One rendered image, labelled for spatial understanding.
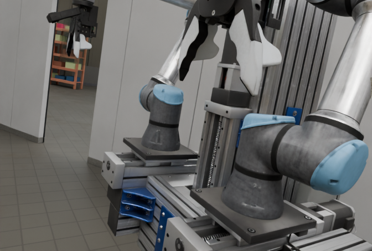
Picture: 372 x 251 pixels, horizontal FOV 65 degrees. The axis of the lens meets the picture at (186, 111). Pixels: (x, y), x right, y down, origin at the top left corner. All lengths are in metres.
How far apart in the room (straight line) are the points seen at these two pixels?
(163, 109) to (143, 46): 2.36
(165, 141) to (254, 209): 0.48
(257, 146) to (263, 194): 0.11
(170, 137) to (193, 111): 1.96
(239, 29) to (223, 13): 0.03
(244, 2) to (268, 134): 0.39
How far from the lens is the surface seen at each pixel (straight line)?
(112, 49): 3.67
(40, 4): 4.74
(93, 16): 1.16
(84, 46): 1.10
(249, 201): 0.71
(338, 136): 0.62
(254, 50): 0.31
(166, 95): 1.05
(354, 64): 0.69
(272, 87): 0.90
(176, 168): 1.14
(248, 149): 0.69
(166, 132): 1.07
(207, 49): 0.43
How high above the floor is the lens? 1.33
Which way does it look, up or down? 7 degrees down
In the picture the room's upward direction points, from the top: 10 degrees clockwise
